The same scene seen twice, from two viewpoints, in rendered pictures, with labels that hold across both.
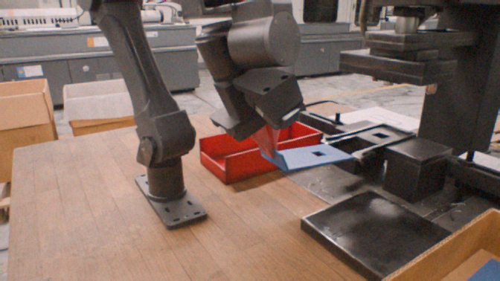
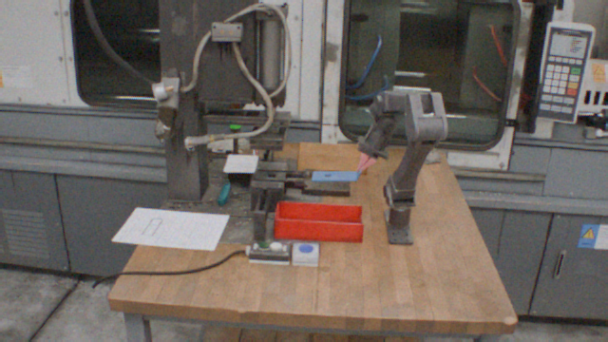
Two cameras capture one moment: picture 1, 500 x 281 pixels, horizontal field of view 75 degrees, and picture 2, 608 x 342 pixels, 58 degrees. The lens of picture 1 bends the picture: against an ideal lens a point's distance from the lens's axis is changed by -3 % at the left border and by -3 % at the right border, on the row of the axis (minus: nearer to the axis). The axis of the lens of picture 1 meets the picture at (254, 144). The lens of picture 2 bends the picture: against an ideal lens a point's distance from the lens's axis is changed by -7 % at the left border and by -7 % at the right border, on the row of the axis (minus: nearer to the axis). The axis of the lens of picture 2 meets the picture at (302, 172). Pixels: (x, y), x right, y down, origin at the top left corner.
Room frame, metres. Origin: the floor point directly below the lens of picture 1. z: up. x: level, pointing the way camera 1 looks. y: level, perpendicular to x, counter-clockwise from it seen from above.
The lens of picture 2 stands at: (1.93, 0.80, 1.72)
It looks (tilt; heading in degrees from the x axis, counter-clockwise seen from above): 23 degrees down; 216
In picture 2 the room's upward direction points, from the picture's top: 2 degrees clockwise
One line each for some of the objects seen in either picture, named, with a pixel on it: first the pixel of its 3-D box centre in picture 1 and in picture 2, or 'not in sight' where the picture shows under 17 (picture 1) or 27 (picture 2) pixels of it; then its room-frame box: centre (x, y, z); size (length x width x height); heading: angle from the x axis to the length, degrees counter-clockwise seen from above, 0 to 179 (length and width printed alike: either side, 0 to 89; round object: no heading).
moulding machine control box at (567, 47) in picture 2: not in sight; (558, 70); (-0.38, 0.36, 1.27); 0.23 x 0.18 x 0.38; 30
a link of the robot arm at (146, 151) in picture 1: (166, 144); (399, 195); (0.53, 0.15, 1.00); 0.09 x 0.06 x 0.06; 139
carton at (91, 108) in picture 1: (105, 117); not in sight; (2.60, 1.22, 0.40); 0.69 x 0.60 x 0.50; 29
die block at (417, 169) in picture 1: (386, 158); (269, 187); (0.62, -0.26, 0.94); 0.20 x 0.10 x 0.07; 33
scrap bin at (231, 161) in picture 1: (262, 147); (319, 221); (0.69, -0.02, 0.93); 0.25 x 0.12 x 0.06; 123
